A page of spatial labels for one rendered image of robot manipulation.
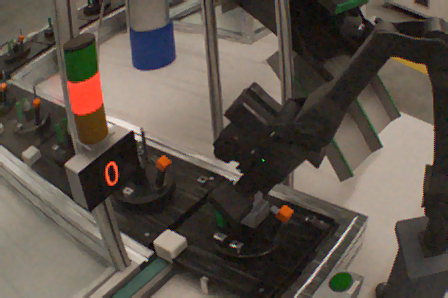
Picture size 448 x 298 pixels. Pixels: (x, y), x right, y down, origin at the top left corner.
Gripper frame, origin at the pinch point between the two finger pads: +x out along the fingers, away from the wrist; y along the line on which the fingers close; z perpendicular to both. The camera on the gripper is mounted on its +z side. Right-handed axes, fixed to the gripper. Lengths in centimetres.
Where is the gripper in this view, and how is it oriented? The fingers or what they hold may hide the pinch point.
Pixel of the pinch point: (241, 189)
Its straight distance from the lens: 89.6
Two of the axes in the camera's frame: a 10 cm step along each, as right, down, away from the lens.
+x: -4.4, 4.5, 7.8
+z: -6.8, -7.3, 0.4
